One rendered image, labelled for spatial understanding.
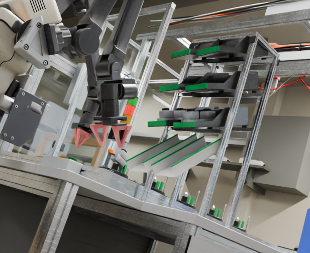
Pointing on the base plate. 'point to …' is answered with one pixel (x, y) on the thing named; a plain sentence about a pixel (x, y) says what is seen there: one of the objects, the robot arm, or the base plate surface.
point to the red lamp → (129, 110)
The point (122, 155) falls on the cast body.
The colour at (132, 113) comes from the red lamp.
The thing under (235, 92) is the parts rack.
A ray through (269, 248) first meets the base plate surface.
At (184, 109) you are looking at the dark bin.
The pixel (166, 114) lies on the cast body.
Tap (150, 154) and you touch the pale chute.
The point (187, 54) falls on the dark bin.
